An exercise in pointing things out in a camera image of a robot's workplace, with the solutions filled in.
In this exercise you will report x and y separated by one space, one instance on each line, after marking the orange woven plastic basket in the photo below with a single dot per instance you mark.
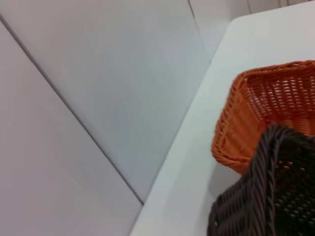
238 127

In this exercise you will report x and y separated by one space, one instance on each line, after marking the dark brown woven basket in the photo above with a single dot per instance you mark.
290 186

